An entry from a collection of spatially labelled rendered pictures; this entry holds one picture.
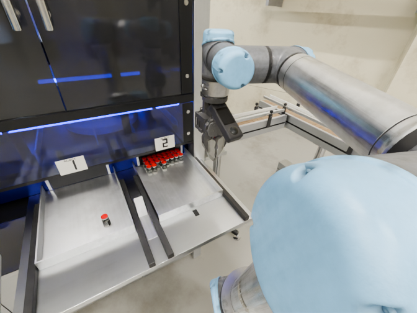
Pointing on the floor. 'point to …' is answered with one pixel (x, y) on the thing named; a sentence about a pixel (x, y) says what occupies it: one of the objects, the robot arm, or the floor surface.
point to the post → (200, 18)
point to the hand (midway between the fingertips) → (214, 158)
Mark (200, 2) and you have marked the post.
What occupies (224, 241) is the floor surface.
